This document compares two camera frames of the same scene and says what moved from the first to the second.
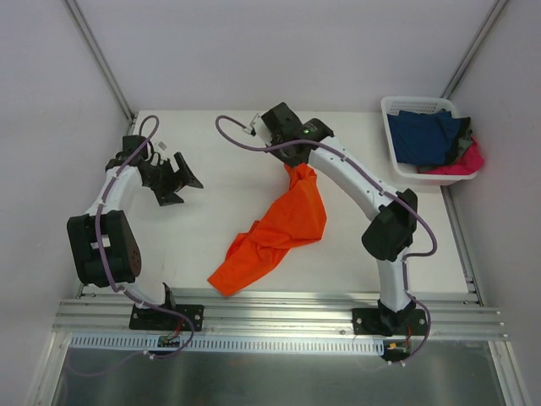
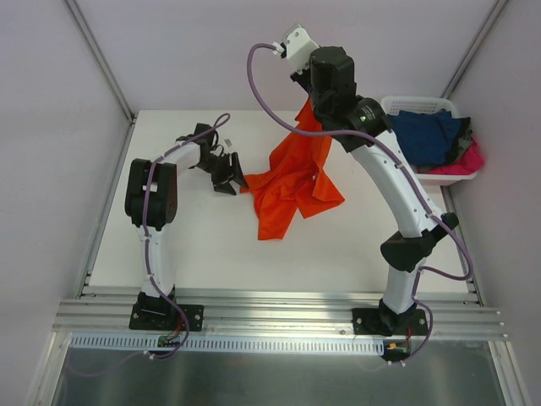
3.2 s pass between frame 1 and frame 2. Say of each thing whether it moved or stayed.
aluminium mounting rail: stayed
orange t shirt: moved
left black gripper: moved
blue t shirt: stayed
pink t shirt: stayed
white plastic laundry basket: stayed
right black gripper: moved
